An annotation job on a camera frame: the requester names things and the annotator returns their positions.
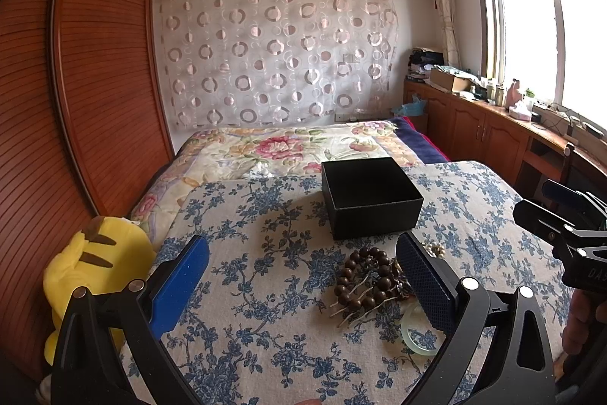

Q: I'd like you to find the yellow plush toy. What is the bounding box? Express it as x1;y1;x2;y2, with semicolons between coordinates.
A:
43;216;155;364

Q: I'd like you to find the black jewelry box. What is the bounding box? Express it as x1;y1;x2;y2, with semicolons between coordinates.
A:
321;157;424;241

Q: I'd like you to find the navy blue blanket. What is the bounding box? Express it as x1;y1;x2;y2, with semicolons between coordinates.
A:
390;116;450;164

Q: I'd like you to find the pink figurine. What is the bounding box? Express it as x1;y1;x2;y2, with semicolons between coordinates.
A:
504;78;523;109

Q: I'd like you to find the right hand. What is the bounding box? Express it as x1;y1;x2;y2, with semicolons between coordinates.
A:
562;290;606;356

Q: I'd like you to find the pale green jade bangle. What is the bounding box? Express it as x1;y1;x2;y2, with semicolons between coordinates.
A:
400;301;445;358

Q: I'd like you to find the wooden sideboard cabinet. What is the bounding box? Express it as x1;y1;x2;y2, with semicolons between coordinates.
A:
403;80;606;202

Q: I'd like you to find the circle pattern sheer curtain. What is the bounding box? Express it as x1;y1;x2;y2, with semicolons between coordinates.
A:
154;0;398;131

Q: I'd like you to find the dark wooden bead bracelet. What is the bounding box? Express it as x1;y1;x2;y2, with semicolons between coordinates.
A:
329;246;415;329

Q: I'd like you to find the blue floral bedspread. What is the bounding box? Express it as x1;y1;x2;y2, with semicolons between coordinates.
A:
155;161;572;404

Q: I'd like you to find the cardboard box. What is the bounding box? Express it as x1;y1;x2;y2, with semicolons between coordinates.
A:
429;67;470;93

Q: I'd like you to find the window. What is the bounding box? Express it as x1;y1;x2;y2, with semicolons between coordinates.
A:
480;0;606;128

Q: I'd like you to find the pink floral quilt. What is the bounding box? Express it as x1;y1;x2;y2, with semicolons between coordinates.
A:
130;120;423;246

